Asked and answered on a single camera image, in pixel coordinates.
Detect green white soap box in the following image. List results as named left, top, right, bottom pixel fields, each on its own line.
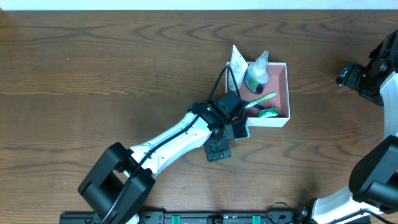
left=257, top=108, right=279, bottom=118

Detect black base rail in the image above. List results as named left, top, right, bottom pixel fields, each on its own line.
left=59, top=211, right=371, bottom=224

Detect clear pump soap bottle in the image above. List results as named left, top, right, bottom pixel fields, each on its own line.
left=244, top=50, right=269, bottom=95

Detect white box pink interior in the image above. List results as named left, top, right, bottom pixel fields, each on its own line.
left=239, top=62, right=290, bottom=128

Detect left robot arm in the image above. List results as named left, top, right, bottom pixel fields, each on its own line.
left=78, top=92, right=249, bottom=223

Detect blue disposable razor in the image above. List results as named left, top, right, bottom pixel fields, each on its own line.
left=243, top=100, right=265, bottom=110

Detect white lotion tube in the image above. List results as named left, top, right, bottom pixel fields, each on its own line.
left=227, top=45, right=248, bottom=91

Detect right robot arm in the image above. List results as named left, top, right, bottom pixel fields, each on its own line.
left=294, top=32, right=397, bottom=223

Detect green white toothbrush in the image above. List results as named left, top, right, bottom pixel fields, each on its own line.
left=245, top=92, right=277, bottom=109

